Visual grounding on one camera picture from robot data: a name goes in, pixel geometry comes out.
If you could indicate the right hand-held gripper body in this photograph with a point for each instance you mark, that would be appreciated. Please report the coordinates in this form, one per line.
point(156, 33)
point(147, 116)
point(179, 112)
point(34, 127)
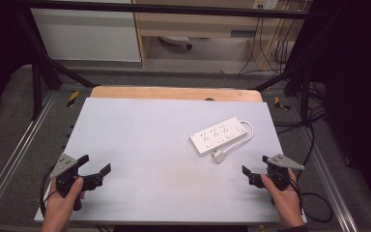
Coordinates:
point(278, 172)

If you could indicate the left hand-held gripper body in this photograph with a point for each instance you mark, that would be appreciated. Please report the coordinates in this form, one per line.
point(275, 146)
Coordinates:
point(63, 165)

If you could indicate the person's right hand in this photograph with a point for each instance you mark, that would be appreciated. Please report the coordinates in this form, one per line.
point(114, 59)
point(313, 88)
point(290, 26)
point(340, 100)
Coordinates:
point(284, 201)

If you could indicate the person's left hand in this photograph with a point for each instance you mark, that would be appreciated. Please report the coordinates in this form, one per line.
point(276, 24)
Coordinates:
point(60, 206)

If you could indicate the white plug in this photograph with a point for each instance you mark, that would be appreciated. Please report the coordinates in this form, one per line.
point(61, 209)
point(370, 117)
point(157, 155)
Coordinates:
point(219, 157)

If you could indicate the white power strip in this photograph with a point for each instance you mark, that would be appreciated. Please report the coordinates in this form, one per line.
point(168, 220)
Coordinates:
point(218, 135)

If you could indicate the yellow black tape marker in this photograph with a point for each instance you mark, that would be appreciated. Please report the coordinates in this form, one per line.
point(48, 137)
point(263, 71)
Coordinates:
point(281, 103)
point(72, 98)

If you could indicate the black metal stand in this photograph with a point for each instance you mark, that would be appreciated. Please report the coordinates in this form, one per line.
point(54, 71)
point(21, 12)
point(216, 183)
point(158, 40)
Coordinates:
point(304, 93)
point(37, 83)

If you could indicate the black curtain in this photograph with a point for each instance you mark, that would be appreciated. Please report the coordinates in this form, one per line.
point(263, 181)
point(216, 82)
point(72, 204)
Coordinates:
point(0, 48)
point(354, 96)

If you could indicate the wooden table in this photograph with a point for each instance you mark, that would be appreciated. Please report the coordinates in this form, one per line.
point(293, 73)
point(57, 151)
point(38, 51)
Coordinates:
point(174, 93)

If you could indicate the white cabinet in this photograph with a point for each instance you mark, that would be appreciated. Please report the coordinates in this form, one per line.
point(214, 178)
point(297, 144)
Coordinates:
point(87, 35)

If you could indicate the light wooden desk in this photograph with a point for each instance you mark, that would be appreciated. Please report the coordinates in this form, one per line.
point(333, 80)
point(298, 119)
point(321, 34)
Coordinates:
point(199, 27)

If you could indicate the grey chair base with wheel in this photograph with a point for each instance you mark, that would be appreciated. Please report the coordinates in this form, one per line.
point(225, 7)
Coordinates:
point(177, 40)

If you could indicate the black metal crossbar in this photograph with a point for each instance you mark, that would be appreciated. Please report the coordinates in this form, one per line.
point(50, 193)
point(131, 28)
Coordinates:
point(174, 9)

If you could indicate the aluminium floor rail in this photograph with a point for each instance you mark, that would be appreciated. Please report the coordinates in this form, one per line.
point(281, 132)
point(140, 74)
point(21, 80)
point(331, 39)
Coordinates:
point(13, 154)
point(330, 183)

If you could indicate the white wall socket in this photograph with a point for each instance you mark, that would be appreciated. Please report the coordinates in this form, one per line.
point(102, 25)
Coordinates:
point(264, 4)

